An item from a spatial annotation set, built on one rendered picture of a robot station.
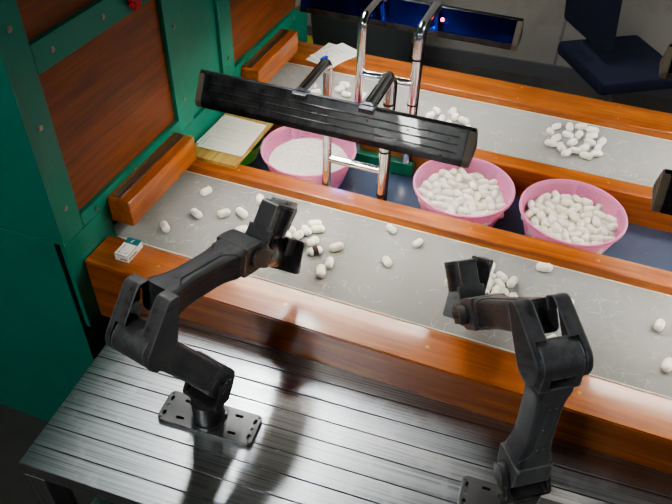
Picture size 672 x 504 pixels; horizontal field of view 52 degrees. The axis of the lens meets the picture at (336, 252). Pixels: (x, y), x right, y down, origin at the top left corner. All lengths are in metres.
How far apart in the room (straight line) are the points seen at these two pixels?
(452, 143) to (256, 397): 0.65
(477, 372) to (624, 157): 0.96
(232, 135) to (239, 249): 0.83
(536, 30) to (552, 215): 2.30
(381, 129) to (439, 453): 0.65
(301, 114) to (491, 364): 0.65
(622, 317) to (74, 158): 1.23
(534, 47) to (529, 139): 1.98
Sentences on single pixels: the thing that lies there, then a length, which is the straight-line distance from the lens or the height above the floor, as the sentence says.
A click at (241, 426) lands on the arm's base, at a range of 1.39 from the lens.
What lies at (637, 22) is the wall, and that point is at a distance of 4.00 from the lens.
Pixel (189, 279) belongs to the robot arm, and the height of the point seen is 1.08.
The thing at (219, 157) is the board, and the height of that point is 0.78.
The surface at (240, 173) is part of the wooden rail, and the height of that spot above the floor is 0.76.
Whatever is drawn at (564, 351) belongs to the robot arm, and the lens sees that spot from 1.04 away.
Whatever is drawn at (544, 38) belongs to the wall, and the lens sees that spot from 4.04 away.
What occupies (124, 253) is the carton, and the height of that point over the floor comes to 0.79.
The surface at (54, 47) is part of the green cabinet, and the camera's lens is 1.44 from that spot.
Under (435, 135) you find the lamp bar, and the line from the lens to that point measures 1.40.
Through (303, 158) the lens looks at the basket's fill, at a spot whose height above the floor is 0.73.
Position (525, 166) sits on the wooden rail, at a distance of 1.94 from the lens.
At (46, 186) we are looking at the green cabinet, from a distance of 1.49.
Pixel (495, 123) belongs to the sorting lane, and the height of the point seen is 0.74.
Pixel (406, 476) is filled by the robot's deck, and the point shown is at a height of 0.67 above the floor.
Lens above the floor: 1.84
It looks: 43 degrees down
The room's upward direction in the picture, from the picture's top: 2 degrees clockwise
